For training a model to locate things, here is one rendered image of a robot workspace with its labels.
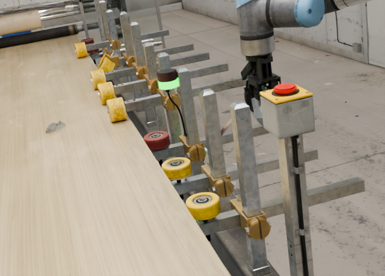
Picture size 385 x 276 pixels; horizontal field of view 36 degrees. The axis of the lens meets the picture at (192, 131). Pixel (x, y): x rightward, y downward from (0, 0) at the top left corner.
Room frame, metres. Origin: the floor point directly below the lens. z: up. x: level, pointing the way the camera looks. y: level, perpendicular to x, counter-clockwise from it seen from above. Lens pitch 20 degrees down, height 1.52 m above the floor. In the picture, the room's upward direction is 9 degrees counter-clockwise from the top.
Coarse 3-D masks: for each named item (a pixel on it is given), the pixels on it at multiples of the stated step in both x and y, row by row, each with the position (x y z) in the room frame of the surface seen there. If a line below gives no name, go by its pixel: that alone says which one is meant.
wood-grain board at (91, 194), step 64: (0, 64) 3.31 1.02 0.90; (64, 64) 3.04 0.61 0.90; (0, 128) 2.07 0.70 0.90; (64, 128) 1.95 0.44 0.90; (128, 128) 1.84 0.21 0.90; (0, 192) 1.47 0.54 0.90; (64, 192) 1.40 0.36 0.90; (128, 192) 1.35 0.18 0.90; (0, 256) 1.12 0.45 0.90; (64, 256) 1.08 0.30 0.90; (128, 256) 1.04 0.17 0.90; (192, 256) 1.01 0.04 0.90
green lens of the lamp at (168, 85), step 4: (176, 80) 1.68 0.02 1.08; (160, 84) 1.67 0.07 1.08; (164, 84) 1.67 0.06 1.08; (168, 84) 1.66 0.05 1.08; (172, 84) 1.67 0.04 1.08; (176, 84) 1.68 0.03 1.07; (160, 88) 1.68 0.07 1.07; (164, 88) 1.67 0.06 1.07; (168, 88) 1.66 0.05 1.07; (172, 88) 1.67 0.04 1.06
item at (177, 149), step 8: (256, 128) 1.78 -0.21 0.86; (264, 128) 1.79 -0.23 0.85; (224, 136) 1.75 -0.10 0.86; (232, 136) 1.76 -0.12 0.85; (176, 144) 1.73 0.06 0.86; (152, 152) 1.70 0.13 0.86; (160, 152) 1.70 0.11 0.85; (168, 152) 1.71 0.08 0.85; (176, 152) 1.72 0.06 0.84; (184, 152) 1.72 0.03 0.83
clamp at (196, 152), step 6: (180, 138) 1.76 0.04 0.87; (186, 144) 1.70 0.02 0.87; (198, 144) 1.68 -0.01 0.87; (186, 150) 1.70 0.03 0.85; (192, 150) 1.66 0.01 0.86; (198, 150) 1.66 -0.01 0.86; (204, 150) 1.67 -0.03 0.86; (186, 156) 1.71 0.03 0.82; (192, 156) 1.66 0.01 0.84; (198, 156) 1.67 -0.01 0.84; (204, 156) 1.66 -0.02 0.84
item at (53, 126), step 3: (51, 123) 1.98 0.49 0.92; (54, 123) 1.99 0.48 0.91; (57, 123) 1.97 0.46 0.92; (60, 123) 1.97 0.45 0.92; (63, 123) 1.98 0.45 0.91; (48, 126) 1.95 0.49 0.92; (51, 126) 1.95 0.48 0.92; (54, 126) 1.96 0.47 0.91; (57, 126) 1.96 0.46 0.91; (60, 126) 1.96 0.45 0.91; (63, 126) 1.97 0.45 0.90; (48, 129) 1.93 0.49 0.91; (51, 129) 1.93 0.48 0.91; (54, 129) 1.93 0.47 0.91; (57, 129) 1.93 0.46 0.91
